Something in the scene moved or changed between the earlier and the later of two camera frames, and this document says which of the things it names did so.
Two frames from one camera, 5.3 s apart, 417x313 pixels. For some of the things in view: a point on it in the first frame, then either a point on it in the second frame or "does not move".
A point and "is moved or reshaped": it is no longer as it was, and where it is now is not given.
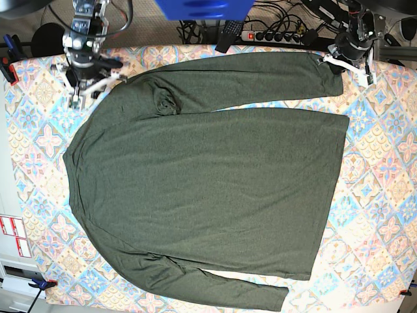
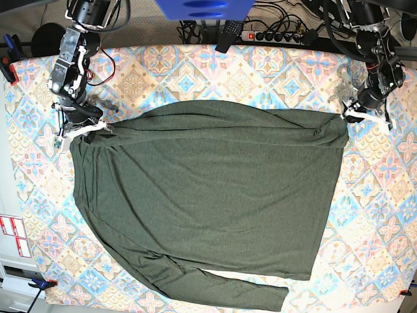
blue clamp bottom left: x=42 y=285 does not move
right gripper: x=84 y=68 to x=81 y=111
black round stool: x=47 y=40 does not move
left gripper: x=352 y=51 to x=369 y=100
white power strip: x=273 y=37 does not move
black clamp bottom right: x=406 y=292 does not move
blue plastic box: x=206 y=10 does not move
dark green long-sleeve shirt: x=172 y=192 is moved or reshaped
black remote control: x=231 y=32 does not move
